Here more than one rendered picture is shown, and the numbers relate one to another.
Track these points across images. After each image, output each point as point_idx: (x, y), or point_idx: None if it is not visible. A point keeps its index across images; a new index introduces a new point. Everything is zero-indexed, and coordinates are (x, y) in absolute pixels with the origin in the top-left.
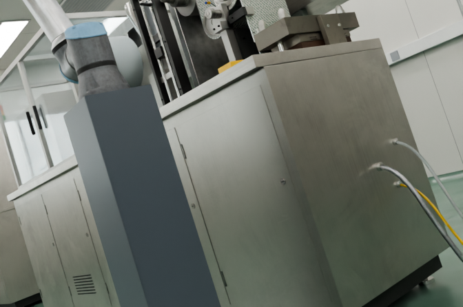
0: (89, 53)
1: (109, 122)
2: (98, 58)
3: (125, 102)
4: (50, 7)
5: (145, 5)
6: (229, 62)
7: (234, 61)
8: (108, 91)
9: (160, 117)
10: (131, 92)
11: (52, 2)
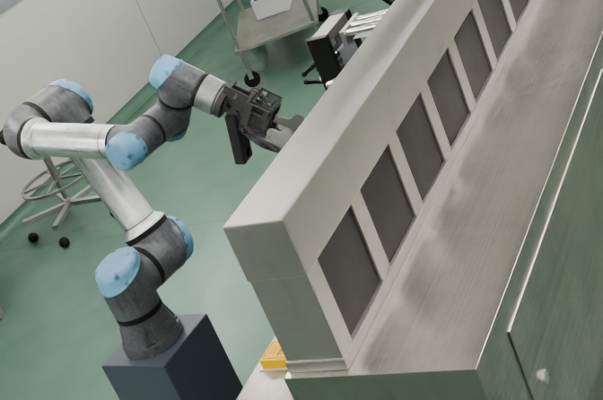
0: (110, 309)
1: (128, 393)
2: (118, 318)
3: (140, 378)
4: (107, 202)
5: (312, 83)
6: (261, 358)
7: (266, 361)
8: (130, 356)
9: (179, 399)
10: (144, 371)
11: (107, 195)
